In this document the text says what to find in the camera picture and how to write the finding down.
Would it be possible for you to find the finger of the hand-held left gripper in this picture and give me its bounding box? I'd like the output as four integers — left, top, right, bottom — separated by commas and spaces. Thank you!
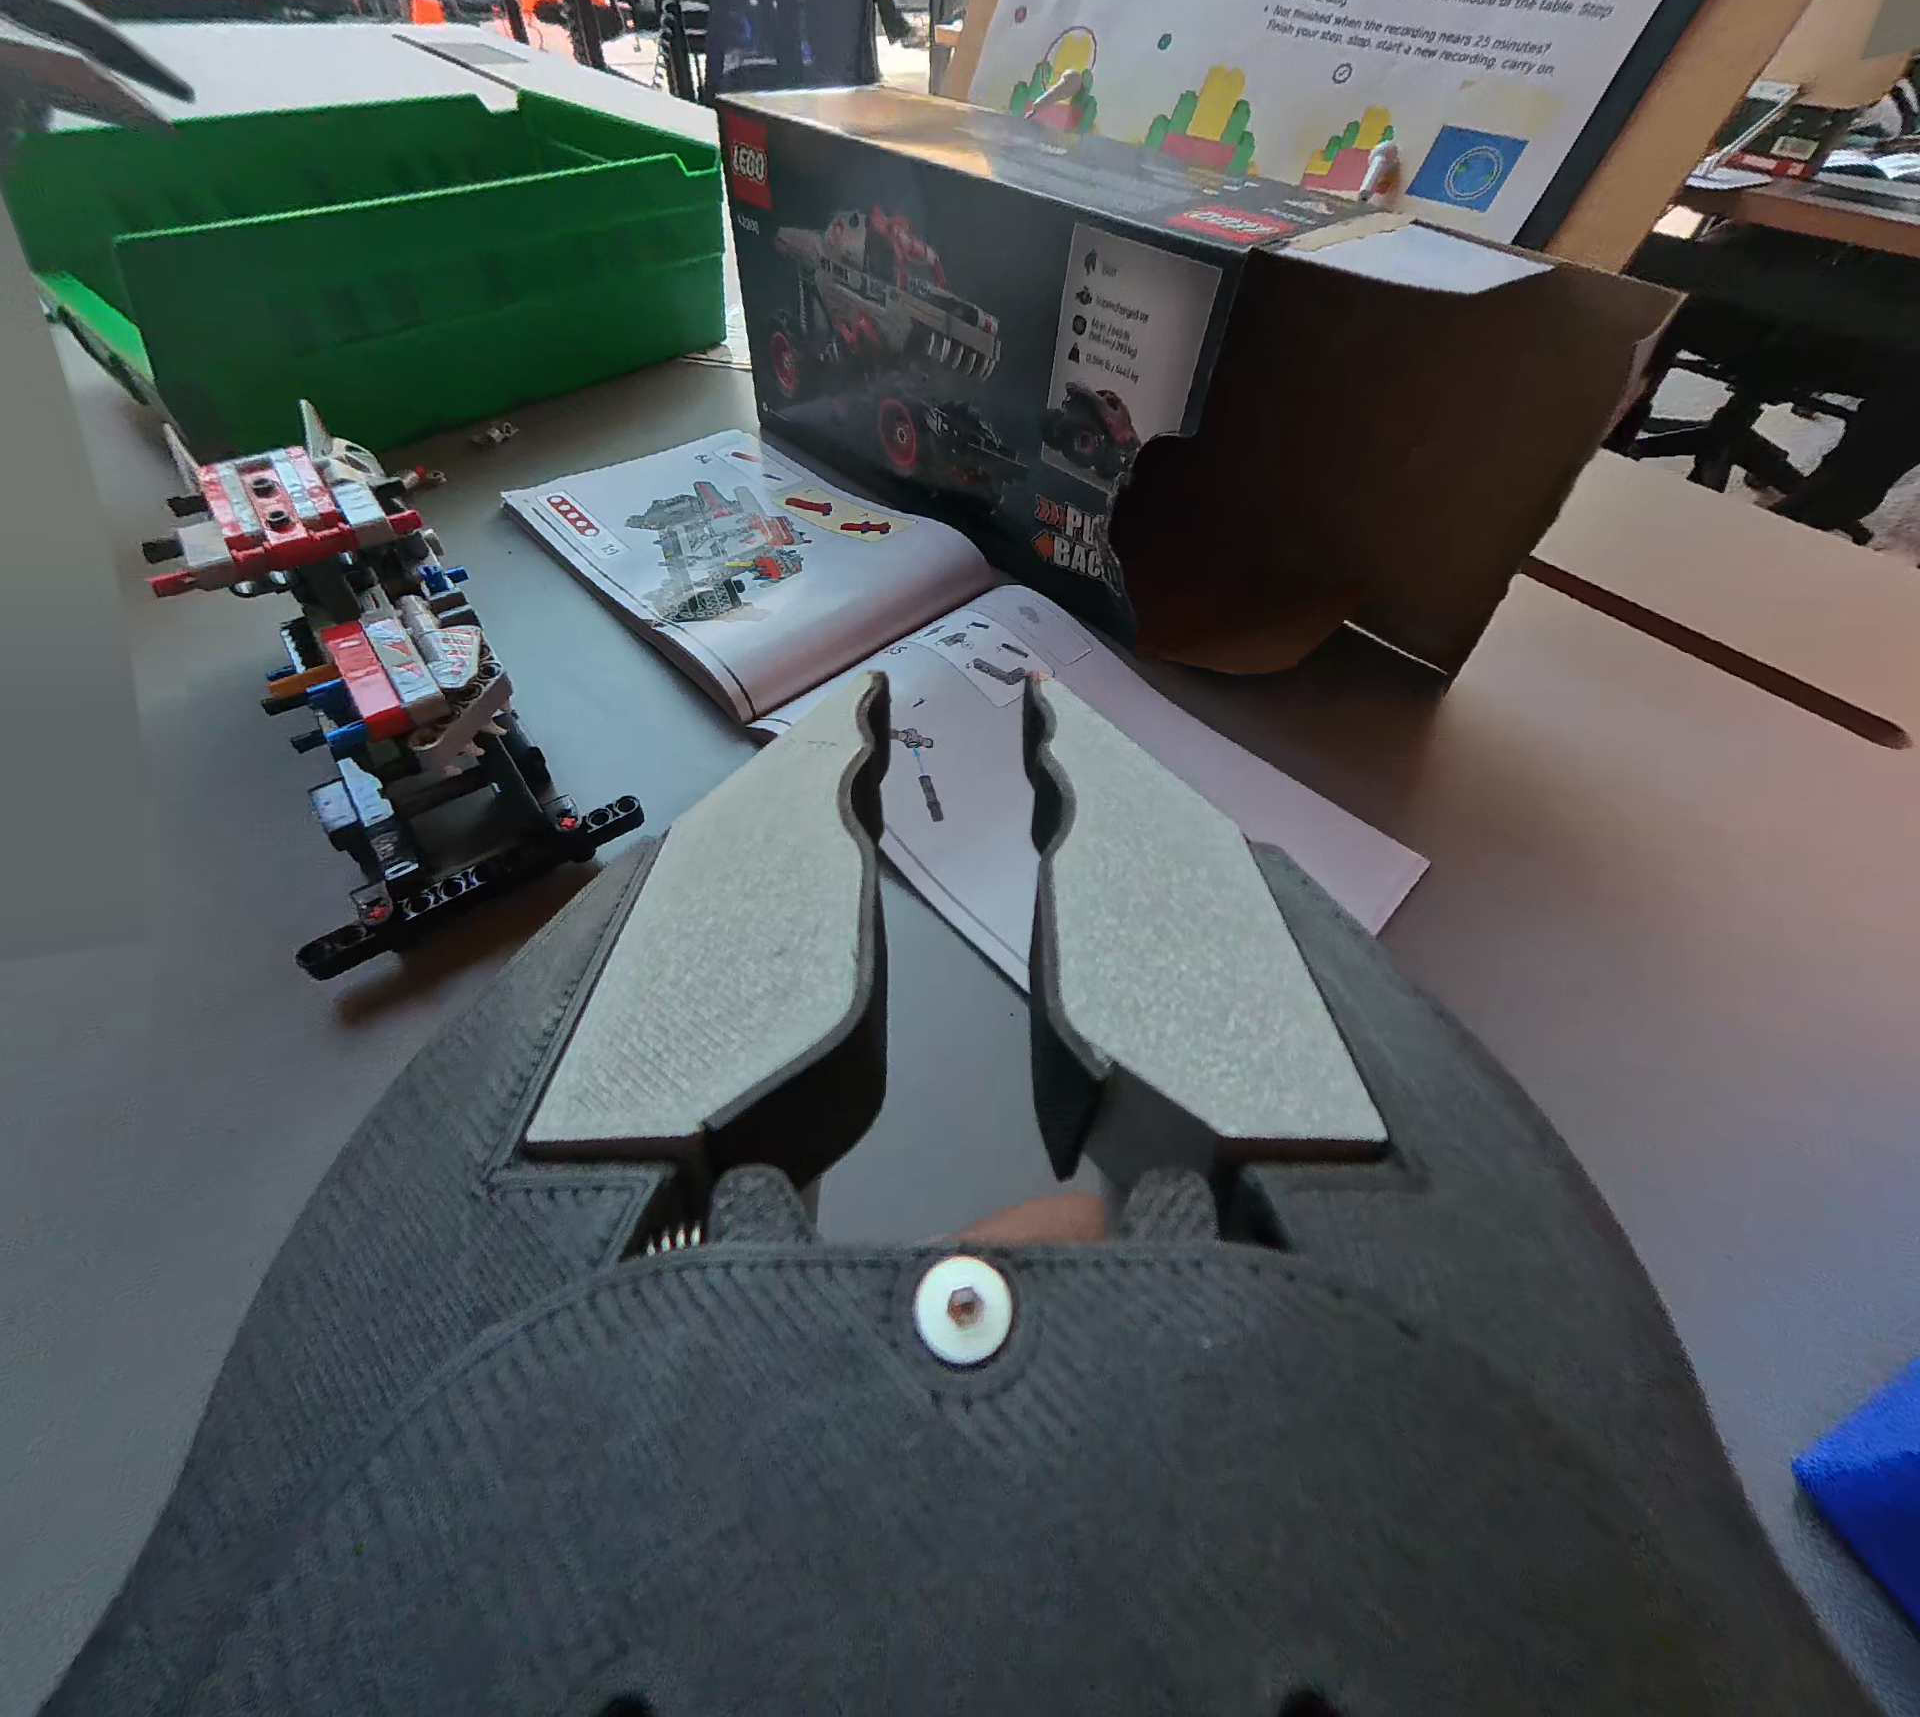
0, 0, 198, 133

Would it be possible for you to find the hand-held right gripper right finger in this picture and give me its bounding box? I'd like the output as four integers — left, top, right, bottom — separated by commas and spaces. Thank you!
1021, 675, 1392, 1184

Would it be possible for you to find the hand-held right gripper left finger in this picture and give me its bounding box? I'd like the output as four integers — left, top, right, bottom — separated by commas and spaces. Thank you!
522, 671, 893, 1180

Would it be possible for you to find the partly built lego truck model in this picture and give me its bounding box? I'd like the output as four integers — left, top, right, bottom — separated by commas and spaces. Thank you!
141, 400, 647, 985

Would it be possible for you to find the open lego instruction booklet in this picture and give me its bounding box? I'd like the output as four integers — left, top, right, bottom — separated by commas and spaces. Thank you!
498, 430, 1429, 990

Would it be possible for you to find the lego set cardboard box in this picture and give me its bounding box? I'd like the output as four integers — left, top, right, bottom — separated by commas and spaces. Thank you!
716, 87, 1685, 677

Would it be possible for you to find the green plastic bin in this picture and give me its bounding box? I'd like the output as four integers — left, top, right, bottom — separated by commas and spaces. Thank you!
0, 91, 732, 459

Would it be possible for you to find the black office chair base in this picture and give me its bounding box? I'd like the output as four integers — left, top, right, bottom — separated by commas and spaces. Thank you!
1619, 232, 1920, 540

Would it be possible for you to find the blue foam block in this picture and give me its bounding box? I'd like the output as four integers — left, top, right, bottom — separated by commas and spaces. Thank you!
1791, 1365, 1920, 1621

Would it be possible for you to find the wooden table with green boxes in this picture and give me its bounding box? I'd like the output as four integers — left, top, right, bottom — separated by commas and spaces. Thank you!
1680, 173, 1920, 258

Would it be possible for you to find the cardboard poster board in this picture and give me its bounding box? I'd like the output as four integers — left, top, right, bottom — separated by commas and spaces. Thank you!
935, 0, 1920, 270

